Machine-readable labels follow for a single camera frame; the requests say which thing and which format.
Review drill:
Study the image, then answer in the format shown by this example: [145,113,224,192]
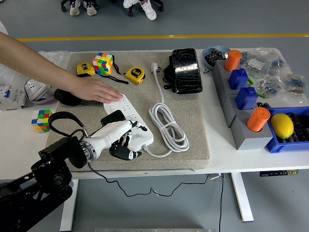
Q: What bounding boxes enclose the clear bag of brown resistors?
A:
[282,72,309,104]

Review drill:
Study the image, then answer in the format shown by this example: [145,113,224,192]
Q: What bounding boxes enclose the thin black plug cord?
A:
[87,162,210,198]

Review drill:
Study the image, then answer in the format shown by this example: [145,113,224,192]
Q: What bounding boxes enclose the person's hand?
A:
[77,77,124,103]

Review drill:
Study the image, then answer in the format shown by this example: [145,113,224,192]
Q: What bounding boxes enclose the clear bag of blue parts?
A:
[255,72,290,97]

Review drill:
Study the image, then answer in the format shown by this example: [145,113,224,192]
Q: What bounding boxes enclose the blue bowl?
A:
[201,45,232,72]

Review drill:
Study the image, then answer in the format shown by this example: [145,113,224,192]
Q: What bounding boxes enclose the large colourful puzzle cube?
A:
[92,52,114,75]

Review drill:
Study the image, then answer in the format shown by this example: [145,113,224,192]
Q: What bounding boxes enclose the yellow tape measure with print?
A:
[125,66,146,85]

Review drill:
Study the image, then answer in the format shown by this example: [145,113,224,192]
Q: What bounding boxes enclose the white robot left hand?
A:
[90,120,148,161]

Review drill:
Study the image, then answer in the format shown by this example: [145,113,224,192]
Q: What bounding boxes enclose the glossy black case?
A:
[171,47,203,94]

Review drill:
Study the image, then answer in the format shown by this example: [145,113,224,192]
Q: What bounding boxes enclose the clear bag with white card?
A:
[241,48,288,75]

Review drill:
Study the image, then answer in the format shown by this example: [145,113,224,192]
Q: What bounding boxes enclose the yellow lemon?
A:
[270,113,295,140]

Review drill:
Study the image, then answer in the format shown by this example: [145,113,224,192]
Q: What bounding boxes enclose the grey metal bracket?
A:
[207,173,225,181]

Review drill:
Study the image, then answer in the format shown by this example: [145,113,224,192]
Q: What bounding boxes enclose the blue storage bin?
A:
[264,106,309,154]

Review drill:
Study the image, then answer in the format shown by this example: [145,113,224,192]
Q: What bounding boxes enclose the blue block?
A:
[235,87,258,110]
[228,68,249,90]

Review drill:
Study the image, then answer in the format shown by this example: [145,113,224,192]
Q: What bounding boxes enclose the purple band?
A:
[24,78,57,105]

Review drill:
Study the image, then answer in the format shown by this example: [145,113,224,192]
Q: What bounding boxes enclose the black tape measure strap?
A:
[111,55,126,75]
[100,73,130,85]

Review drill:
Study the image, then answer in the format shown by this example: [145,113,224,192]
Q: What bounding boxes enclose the black hanging cable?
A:
[218,174,225,232]

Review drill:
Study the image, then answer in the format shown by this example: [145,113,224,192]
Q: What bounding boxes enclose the white table leg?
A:
[230,173,254,222]
[59,180,79,232]

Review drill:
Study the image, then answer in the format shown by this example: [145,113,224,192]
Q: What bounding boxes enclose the black components in bowl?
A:
[205,48,229,67]

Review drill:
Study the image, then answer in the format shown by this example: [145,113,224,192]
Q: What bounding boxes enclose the white circuit breaker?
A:
[0,85,26,112]

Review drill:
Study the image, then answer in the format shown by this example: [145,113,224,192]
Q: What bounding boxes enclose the orange cylinder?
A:
[246,107,271,133]
[224,49,242,72]

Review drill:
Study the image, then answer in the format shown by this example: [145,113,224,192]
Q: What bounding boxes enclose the clear bag of metal parts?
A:
[37,50,72,72]

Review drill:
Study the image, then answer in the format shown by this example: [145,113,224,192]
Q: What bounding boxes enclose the small colourful puzzle cube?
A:
[31,109,53,133]

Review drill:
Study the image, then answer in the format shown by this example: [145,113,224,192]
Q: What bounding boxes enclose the large white socket panel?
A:
[24,78,53,100]

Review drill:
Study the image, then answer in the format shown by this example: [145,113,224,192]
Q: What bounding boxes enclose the black plug adapter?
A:
[100,110,126,126]

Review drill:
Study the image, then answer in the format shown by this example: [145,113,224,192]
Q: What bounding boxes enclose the black table control panel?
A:
[259,170,299,177]

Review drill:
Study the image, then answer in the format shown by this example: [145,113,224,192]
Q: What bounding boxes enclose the black components in bin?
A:
[281,113,309,143]

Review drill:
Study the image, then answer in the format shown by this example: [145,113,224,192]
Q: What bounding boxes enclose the black cloth bundle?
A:
[53,88,83,106]

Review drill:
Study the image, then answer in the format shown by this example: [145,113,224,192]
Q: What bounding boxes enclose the small yellow tape measure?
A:
[76,62,97,77]

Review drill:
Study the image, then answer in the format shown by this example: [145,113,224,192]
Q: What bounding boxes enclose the white power strip cable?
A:
[142,61,191,158]

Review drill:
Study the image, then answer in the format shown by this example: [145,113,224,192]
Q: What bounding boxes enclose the grey holder block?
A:
[211,59,242,90]
[222,93,260,128]
[230,113,275,151]
[217,79,252,107]

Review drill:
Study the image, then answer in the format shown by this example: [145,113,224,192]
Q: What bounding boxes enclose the white power strip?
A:
[103,93,155,153]

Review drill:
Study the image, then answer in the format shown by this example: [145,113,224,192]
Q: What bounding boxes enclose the grey-brown mat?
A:
[45,50,211,173]

